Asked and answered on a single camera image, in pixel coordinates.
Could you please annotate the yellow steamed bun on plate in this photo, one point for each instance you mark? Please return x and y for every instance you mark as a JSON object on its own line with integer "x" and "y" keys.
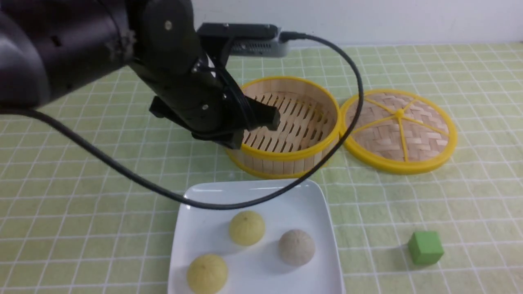
{"x": 207, "y": 274}

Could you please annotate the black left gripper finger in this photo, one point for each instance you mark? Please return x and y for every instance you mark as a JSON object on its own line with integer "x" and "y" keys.
{"x": 257, "y": 115}
{"x": 230, "y": 139}

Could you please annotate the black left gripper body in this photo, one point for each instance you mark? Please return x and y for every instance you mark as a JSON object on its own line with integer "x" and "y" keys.
{"x": 187, "y": 94}

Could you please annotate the yellow steamed bun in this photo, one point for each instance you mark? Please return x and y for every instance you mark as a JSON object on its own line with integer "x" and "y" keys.
{"x": 207, "y": 274}
{"x": 246, "y": 228}

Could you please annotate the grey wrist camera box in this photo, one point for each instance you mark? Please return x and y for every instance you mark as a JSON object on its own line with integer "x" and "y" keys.
{"x": 242, "y": 39}

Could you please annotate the green cube block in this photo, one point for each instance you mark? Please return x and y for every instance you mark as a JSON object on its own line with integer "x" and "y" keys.
{"x": 425, "y": 247}

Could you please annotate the yellow rimmed bamboo steamer basket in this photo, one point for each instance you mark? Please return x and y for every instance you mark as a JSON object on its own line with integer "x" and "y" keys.
{"x": 309, "y": 128}

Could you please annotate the green checkered tablecloth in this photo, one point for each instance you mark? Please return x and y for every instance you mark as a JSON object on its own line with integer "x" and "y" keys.
{"x": 70, "y": 225}

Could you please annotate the yellow rimmed woven steamer lid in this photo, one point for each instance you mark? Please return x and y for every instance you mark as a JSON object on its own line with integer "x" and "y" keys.
{"x": 402, "y": 133}

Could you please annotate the grey-white steamed bun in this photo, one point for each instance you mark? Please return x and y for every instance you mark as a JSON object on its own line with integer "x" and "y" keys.
{"x": 296, "y": 247}

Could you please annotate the white square plate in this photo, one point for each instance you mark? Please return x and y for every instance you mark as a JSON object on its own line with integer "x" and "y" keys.
{"x": 258, "y": 269}

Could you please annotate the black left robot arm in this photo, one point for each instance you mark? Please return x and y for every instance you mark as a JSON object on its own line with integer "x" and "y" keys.
{"x": 50, "y": 48}

